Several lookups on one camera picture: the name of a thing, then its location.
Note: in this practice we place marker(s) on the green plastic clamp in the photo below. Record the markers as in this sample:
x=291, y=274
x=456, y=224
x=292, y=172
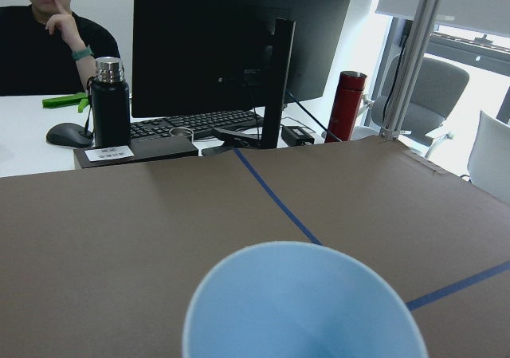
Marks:
x=79, y=99

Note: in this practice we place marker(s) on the white office chair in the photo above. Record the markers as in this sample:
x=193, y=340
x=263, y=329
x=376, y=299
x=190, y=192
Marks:
x=488, y=164

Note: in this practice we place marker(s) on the red thermos bottle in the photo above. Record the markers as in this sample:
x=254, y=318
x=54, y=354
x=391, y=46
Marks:
x=346, y=103

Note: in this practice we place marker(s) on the aluminium frame post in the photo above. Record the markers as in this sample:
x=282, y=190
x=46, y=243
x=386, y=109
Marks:
x=411, y=61

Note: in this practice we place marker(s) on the light blue plastic cup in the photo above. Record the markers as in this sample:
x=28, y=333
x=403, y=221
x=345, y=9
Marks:
x=297, y=299

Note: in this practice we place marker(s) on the black thermos bottle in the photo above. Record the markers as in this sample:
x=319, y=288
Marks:
x=109, y=98

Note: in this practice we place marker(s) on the black computer monitor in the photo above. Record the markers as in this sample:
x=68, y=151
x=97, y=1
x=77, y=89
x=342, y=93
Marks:
x=191, y=57

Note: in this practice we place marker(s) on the black keyboard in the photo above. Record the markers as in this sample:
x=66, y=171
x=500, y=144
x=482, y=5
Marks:
x=201, y=124

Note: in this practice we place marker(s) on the seated person in black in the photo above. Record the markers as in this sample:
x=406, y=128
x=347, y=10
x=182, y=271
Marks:
x=47, y=49

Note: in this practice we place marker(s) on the black box with label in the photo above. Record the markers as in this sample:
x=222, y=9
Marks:
x=137, y=151

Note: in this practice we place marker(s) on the black computer mouse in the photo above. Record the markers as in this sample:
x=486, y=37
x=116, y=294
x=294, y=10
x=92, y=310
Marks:
x=69, y=135

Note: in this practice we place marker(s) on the grey office chair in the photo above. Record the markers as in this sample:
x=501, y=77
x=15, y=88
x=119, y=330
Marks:
x=437, y=90

